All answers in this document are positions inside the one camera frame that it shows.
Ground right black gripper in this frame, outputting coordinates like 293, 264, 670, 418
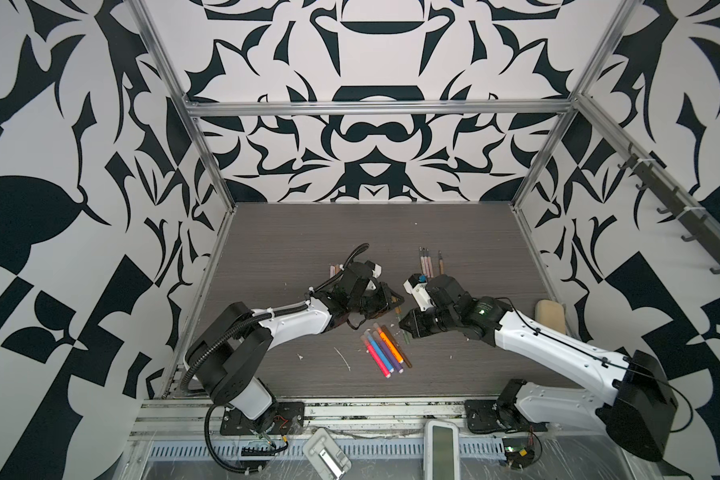
396, 305, 461, 336

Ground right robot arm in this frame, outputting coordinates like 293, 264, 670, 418
399, 275, 678, 462

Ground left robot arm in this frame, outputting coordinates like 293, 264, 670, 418
177, 261, 403, 422

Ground purple marker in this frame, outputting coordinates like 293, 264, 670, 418
372, 332, 404, 373

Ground orange marker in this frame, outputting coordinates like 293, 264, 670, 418
374, 323, 404, 364

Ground blue marker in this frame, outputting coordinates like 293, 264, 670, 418
365, 330, 395, 375

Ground red pink marker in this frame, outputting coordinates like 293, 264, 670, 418
361, 336, 391, 378

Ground beige sponge block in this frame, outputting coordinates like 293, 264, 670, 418
534, 299, 568, 334

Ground white tablet device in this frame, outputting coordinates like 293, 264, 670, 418
423, 419, 461, 480

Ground green lit circuit board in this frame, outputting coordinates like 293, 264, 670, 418
503, 435, 543, 470

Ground white clamp device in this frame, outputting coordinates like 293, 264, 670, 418
303, 428, 352, 480

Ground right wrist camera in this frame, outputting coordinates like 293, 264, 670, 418
403, 274, 434, 312

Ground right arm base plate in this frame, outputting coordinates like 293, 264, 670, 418
464, 399, 548, 435

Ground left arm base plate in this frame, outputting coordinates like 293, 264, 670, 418
220, 401, 305, 436

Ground left circuit board wires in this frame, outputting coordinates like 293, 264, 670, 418
239, 434, 289, 460

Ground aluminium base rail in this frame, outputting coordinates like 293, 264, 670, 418
128, 394, 640, 445

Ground black hook rail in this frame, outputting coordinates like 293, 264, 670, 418
617, 143, 720, 275

